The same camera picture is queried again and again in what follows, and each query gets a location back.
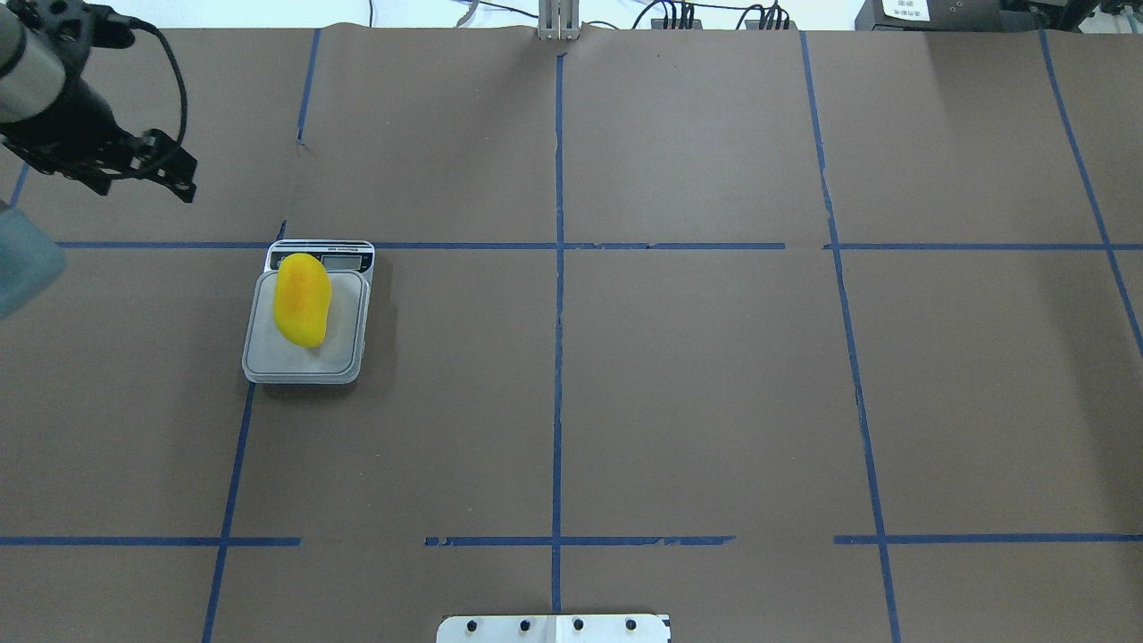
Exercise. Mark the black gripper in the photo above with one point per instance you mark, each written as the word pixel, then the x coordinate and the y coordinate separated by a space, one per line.
pixel 76 122

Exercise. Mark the yellow mango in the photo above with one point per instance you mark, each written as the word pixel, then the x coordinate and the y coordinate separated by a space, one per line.
pixel 302 299

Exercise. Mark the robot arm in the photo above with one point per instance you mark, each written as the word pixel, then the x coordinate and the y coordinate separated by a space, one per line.
pixel 46 43

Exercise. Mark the silver digital kitchen scale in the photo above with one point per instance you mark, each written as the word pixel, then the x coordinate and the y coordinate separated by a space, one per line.
pixel 267 357

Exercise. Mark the black orange connector box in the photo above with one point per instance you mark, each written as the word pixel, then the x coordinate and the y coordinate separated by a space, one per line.
pixel 677 15
pixel 766 17

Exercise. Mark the brown paper table cover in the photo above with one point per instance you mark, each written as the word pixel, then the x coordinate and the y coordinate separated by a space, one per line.
pixel 825 337

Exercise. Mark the black computer box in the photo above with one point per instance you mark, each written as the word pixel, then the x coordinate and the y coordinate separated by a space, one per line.
pixel 944 16

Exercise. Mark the aluminium frame post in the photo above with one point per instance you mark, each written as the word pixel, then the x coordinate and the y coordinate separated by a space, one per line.
pixel 559 20

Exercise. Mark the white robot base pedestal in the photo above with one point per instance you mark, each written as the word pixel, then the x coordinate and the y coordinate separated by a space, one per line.
pixel 556 628

